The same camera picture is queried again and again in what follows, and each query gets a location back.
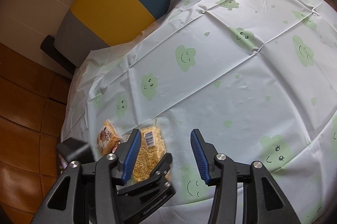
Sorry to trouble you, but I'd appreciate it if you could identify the cloud print tablecloth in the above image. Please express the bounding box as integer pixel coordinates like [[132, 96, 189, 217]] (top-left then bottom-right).
[[61, 0, 336, 223]]

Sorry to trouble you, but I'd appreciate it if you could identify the clear puffed rice packet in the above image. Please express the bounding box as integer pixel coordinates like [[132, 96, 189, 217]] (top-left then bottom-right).
[[131, 119, 166, 183]]

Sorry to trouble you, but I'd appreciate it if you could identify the grey yellow blue chair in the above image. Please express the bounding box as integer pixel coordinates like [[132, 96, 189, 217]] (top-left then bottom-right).
[[41, 0, 171, 74]]

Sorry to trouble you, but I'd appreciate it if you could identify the brown sesame cake packet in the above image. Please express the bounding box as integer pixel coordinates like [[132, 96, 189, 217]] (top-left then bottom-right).
[[96, 119, 122, 156]]

